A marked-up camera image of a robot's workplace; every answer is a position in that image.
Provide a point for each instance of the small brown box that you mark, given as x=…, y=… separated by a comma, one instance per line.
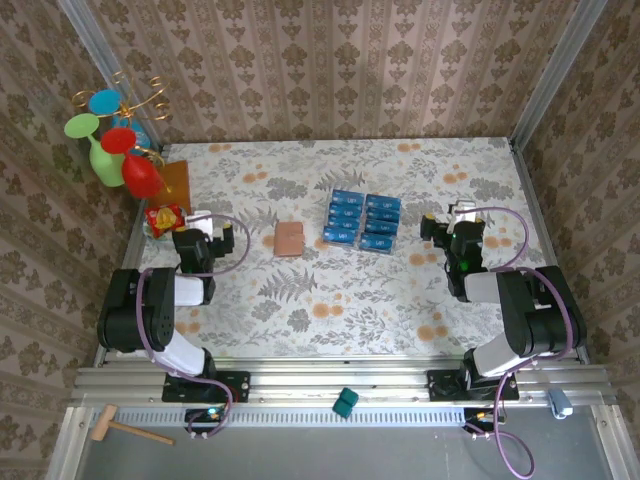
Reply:
x=288, y=239

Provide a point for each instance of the clear acrylic card stand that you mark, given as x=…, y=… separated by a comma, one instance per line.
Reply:
x=363, y=225

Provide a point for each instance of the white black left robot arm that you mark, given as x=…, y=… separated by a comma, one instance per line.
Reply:
x=160, y=325

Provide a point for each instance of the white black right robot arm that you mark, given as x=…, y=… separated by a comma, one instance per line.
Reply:
x=530, y=320

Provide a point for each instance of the red snack packet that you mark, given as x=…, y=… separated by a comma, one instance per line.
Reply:
x=162, y=217

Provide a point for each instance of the clear glass bowl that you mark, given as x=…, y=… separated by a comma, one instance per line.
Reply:
x=150, y=235

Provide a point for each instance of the brown wooden board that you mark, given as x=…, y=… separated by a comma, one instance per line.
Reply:
x=176, y=180

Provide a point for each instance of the red plastic wine glass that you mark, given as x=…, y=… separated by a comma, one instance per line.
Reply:
x=144, y=176

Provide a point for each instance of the green plastic wine glass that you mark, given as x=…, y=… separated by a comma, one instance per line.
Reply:
x=107, y=167

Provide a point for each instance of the blue plastic wine glass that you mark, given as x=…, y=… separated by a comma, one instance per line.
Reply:
x=104, y=102

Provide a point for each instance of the small black controller board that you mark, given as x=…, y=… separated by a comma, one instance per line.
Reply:
x=480, y=416
x=200, y=415

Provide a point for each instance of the light blue plastic clip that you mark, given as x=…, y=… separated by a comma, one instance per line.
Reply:
x=559, y=402

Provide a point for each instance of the wooden mallet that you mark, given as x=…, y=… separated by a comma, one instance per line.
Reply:
x=103, y=422

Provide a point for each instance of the small teal box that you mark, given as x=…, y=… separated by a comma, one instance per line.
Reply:
x=345, y=402

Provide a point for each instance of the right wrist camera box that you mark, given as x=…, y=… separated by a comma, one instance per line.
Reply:
x=462, y=209

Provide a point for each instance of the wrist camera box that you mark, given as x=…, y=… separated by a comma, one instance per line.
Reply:
x=462, y=209
x=204, y=222

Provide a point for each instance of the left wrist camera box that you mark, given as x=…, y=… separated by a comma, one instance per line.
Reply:
x=204, y=222

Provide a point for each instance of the aluminium table side rail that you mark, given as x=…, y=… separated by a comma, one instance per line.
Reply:
x=136, y=236

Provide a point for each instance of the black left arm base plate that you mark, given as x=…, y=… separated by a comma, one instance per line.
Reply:
x=240, y=385

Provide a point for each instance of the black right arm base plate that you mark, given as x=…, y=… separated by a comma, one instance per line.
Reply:
x=512, y=387

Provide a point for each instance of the aluminium rail beam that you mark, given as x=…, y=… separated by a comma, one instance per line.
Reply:
x=310, y=380

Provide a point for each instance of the aluminium corner post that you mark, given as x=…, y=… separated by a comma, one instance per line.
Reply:
x=104, y=55
x=563, y=55

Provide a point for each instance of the aluminium frame bar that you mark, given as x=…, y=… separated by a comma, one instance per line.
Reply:
x=67, y=440
x=607, y=440

